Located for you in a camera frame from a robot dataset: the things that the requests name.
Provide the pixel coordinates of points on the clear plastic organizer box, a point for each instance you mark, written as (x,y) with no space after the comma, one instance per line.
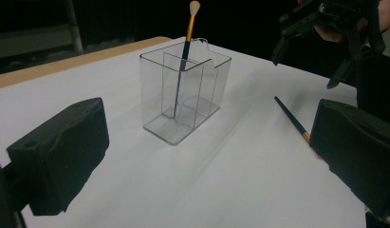
(157,95)

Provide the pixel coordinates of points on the white table mat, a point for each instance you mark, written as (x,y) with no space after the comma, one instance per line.
(214,190)

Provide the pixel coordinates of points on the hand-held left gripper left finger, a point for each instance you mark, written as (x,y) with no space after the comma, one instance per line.
(63,152)

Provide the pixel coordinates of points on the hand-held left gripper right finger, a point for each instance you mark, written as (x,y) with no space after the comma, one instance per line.
(357,148)

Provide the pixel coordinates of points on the black gold makeup brush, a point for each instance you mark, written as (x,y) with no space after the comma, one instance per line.
(190,30)
(290,117)

